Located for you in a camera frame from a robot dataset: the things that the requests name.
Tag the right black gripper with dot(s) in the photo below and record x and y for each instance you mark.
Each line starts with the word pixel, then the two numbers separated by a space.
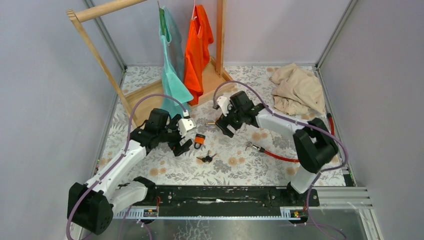
pixel 224 121

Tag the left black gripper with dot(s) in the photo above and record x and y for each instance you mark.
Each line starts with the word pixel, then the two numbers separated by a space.
pixel 176 147

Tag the brass padlock with key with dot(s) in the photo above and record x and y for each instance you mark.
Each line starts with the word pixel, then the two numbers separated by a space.
pixel 210 125

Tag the orange black padlock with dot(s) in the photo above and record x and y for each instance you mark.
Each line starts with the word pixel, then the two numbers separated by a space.
pixel 199 141

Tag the black key bunch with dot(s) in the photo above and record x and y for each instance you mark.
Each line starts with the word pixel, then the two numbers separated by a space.
pixel 208 158

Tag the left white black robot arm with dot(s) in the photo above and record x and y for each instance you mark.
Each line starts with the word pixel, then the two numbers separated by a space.
pixel 93 204

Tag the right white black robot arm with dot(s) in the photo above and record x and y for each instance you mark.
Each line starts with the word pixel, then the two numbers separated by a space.
pixel 314 145

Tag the floral patterned mat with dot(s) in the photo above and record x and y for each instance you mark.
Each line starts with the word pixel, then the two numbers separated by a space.
pixel 232 166

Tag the teal shirt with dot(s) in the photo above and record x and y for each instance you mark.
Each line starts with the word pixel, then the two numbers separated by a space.
pixel 173 68

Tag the wooden clothes rack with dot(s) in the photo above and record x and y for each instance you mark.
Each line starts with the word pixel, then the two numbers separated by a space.
pixel 215 78

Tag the orange shirt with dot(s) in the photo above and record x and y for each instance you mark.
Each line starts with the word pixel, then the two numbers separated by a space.
pixel 197 55

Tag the beige crumpled cloth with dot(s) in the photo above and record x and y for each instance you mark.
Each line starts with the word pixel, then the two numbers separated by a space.
pixel 298 91

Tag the white pink clothes hanger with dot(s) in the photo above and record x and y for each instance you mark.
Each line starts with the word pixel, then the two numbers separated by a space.
pixel 194 16

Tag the green clothes hanger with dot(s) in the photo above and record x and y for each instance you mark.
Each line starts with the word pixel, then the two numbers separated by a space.
pixel 162 21

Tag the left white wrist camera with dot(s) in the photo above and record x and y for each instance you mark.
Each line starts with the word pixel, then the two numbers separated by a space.
pixel 186 124

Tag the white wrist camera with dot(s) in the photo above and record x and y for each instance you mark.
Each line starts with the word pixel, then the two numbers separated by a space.
pixel 186 124
pixel 222 103

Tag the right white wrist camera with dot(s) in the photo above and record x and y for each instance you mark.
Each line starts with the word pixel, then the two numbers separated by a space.
pixel 222 103

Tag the red cable lock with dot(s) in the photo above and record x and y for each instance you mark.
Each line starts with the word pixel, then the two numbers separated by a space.
pixel 278 147

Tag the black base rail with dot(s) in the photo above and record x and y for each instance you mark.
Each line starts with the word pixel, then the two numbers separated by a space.
pixel 223 202

